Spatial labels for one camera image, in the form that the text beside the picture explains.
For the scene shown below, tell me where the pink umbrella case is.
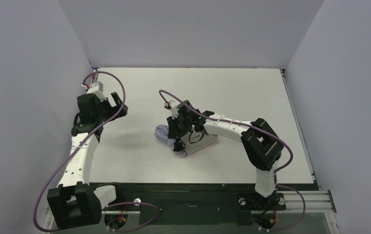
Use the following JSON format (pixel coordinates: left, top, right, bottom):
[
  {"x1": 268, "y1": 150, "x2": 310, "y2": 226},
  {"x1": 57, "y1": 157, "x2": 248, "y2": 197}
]
[{"x1": 182, "y1": 131, "x2": 218, "y2": 155}]

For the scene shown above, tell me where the lilac folding umbrella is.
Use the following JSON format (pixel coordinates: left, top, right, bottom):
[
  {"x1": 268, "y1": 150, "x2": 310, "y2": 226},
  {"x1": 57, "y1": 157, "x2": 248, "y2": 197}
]
[{"x1": 154, "y1": 124, "x2": 189, "y2": 157}]

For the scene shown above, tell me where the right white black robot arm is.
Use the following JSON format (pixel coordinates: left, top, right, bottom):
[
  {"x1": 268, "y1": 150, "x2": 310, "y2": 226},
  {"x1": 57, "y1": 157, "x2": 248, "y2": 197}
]
[{"x1": 165, "y1": 100, "x2": 283, "y2": 198}]

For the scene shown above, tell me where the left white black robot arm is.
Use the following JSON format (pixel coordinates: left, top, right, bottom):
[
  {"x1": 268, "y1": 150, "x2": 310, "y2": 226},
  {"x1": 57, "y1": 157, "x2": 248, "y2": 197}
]
[{"x1": 47, "y1": 92, "x2": 128, "y2": 230}]

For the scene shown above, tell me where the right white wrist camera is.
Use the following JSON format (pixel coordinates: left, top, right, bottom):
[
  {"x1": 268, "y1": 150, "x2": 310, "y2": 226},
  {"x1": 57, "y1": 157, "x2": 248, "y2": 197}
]
[{"x1": 164, "y1": 100, "x2": 180, "y2": 119}]

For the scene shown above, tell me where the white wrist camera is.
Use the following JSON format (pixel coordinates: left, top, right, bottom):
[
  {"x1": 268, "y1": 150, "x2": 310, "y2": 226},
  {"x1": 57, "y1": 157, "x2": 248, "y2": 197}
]
[
  {"x1": 81, "y1": 81, "x2": 106, "y2": 101},
  {"x1": 164, "y1": 100, "x2": 180, "y2": 119}
]

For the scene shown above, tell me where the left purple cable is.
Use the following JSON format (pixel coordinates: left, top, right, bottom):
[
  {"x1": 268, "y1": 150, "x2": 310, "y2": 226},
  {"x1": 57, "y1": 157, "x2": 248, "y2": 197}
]
[{"x1": 32, "y1": 71, "x2": 162, "y2": 233}]

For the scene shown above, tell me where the purple cable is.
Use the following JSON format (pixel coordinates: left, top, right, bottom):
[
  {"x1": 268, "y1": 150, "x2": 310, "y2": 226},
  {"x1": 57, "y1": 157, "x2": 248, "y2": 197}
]
[
  {"x1": 32, "y1": 71, "x2": 162, "y2": 233},
  {"x1": 158, "y1": 90, "x2": 306, "y2": 233}
]

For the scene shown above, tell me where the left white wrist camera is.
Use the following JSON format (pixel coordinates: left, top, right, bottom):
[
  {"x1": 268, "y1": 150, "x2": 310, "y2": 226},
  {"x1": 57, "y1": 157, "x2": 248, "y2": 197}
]
[{"x1": 81, "y1": 81, "x2": 106, "y2": 101}]

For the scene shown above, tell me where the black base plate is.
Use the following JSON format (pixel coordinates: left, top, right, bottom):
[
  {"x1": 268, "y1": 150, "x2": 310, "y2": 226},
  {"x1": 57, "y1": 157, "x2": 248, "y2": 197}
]
[{"x1": 105, "y1": 183, "x2": 318, "y2": 226}]

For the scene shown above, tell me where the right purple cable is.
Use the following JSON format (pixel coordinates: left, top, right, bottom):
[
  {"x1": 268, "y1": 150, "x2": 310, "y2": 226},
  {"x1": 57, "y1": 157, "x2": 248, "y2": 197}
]
[{"x1": 158, "y1": 90, "x2": 306, "y2": 233}]

